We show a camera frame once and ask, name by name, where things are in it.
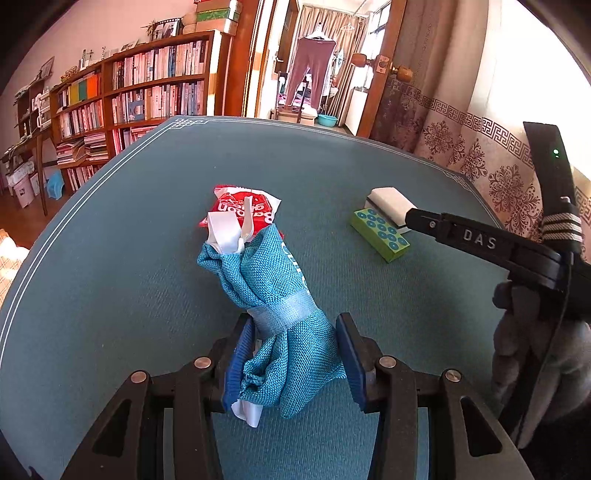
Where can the pink hanging pants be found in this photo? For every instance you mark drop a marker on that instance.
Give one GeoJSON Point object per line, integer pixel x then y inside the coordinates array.
{"type": "Point", "coordinates": [309, 69]}

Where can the teal mesh cloth bag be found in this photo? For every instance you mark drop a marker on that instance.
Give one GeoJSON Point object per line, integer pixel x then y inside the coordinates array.
{"type": "Point", "coordinates": [286, 350]}

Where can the red snack packet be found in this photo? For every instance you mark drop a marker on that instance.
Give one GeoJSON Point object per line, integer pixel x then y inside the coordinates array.
{"type": "Point", "coordinates": [231, 203]}

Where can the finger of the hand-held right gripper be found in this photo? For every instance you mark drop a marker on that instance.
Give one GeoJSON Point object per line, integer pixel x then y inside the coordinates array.
{"type": "Point", "coordinates": [461, 235]}

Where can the rows of books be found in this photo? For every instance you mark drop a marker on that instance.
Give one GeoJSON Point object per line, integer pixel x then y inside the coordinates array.
{"type": "Point", "coordinates": [157, 64]}

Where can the white storage bin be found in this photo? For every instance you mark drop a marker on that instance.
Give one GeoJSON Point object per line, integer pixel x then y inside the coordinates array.
{"type": "Point", "coordinates": [23, 191]}

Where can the film strip photo frame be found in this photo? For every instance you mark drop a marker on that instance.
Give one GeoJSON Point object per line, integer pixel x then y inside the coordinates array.
{"type": "Point", "coordinates": [165, 28]}

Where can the patterned curtain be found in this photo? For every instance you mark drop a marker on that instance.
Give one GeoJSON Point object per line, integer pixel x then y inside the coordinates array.
{"type": "Point", "coordinates": [480, 152]}

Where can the wooden door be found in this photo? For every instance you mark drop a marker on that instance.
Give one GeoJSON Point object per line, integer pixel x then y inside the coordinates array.
{"type": "Point", "coordinates": [383, 55]}

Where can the teal plastic basin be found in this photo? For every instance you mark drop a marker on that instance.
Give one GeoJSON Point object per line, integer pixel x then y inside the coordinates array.
{"type": "Point", "coordinates": [328, 120]}

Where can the wooden bookshelf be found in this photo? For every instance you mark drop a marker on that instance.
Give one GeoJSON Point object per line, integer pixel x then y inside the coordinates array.
{"type": "Point", "coordinates": [219, 69]}

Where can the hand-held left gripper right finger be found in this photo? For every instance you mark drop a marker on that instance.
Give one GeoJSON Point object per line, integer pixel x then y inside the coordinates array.
{"type": "Point", "coordinates": [351, 364]}

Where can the small picture frame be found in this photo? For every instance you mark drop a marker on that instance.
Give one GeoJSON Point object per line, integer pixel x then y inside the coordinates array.
{"type": "Point", "coordinates": [46, 68]}

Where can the person's right hand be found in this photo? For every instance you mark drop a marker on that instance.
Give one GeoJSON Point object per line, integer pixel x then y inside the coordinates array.
{"type": "Point", "coordinates": [577, 369]}

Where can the green gift box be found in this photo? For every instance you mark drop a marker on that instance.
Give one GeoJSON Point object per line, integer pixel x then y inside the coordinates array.
{"type": "Point", "coordinates": [217, 16]}

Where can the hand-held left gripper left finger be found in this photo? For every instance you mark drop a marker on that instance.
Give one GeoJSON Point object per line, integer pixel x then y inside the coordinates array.
{"type": "Point", "coordinates": [236, 360]}

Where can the green dotted block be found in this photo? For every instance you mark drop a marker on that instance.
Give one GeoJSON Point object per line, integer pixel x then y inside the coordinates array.
{"type": "Point", "coordinates": [378, 233]}

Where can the bed with woven mat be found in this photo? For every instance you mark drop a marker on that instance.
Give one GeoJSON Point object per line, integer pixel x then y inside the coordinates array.
{"type": "Point", "coordinates": [11, 263]}

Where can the white foam box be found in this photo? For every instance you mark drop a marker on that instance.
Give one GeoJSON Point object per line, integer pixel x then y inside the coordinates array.
{"type": "Point", "coordinates": [390, 198]}

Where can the wooden side desk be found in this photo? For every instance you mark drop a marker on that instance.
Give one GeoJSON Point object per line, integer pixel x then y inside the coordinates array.
{"type": "Point", "coordinates": [27, 147]}

